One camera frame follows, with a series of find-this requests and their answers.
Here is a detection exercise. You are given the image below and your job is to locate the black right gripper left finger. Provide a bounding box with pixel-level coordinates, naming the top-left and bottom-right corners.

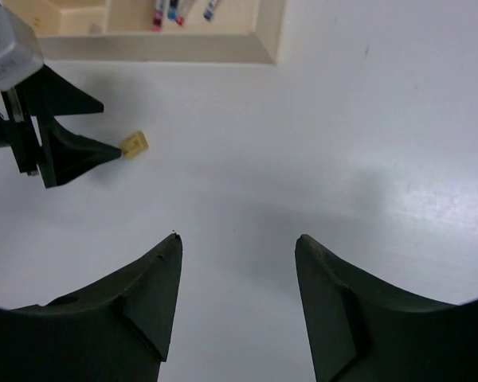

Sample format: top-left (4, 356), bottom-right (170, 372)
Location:
top-left (0, 233), bottom-right (182, 381)

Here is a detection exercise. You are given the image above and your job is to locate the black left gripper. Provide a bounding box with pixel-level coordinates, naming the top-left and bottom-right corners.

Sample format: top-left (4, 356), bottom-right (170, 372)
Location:
top-left (0, 65), bottom-right (122, 189)

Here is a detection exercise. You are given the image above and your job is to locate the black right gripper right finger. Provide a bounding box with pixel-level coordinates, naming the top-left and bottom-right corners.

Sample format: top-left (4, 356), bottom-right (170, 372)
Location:
top-left (295, 235), bottom-right (478, 381)

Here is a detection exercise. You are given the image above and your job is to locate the small tan eraser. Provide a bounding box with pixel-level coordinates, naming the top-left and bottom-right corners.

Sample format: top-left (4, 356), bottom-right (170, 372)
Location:
top-left (119, 131), bottom-right (149, 159)

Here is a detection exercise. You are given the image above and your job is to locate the red gel pen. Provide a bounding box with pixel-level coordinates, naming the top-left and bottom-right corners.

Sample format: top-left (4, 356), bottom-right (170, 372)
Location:
top-left (174, 0), bottom-right (194, 25)

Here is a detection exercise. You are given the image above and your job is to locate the blue gel pen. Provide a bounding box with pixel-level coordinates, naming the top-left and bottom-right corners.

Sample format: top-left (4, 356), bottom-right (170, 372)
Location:
top-left (203, 0), bottom-right (221, 21)

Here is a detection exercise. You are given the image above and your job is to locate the grey speckled eraser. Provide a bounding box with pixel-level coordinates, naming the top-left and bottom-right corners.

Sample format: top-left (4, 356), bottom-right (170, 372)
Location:
top-left (88, 23), bottom-right (103, 35)

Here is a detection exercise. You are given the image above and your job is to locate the cream wooden compartment tray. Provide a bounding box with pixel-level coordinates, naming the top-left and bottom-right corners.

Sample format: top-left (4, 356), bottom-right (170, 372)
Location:
top-left (3, 1), bottom-right (286, 64)

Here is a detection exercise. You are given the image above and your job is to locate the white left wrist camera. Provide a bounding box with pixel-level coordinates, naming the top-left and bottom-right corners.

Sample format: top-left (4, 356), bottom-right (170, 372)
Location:
top-left (0, 5), bottom-right (44, 92)

